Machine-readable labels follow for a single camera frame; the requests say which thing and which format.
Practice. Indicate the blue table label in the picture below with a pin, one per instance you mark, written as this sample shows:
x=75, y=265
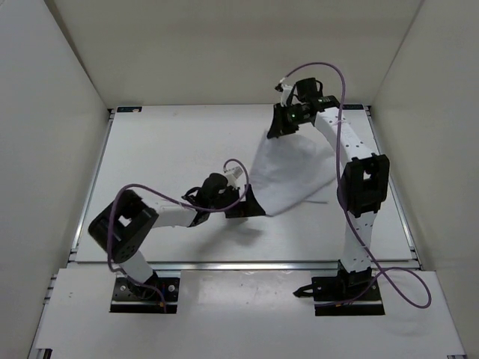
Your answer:
x=129, y=109
x=353, y=107

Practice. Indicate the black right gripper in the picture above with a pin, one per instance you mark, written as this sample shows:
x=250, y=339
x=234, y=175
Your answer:
x=278, y=128

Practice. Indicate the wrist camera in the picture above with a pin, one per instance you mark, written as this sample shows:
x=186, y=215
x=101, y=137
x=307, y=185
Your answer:
x=286, y=94
x=232, y=175

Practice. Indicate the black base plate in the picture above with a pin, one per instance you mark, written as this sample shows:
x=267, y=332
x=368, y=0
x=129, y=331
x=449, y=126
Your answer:
x=333, y=296
x=129, y=298

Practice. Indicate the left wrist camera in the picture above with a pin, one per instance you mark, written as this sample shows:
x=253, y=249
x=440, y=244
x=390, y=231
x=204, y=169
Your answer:
x=232, y=175

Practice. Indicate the left blue table label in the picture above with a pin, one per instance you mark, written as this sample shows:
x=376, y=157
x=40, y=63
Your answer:
x=129, y=109

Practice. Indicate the white skirt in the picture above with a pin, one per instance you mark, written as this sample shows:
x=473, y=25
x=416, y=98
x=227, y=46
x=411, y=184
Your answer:
x=290, y=170

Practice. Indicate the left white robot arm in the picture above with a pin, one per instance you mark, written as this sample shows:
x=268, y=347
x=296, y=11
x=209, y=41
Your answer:
x=124, y=224

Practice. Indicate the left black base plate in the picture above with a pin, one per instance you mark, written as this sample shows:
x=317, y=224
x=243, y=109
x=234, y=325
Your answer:
x=129, y=298

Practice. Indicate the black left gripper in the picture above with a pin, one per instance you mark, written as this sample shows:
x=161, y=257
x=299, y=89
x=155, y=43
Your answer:
x=250, y=206

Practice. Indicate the aluminium table frame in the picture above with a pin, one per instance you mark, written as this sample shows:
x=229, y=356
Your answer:
x=236, y=280

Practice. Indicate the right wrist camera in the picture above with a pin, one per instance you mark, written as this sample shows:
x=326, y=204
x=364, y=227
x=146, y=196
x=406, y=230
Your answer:
x=286, y=94

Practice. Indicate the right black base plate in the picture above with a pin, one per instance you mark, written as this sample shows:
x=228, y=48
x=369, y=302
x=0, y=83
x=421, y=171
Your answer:
x=333, y=296

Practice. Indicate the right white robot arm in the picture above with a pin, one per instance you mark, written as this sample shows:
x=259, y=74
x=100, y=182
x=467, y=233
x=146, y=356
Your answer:
x=362, y=174

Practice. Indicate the right blue table label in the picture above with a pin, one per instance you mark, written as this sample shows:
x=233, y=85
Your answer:
x=353, y=107

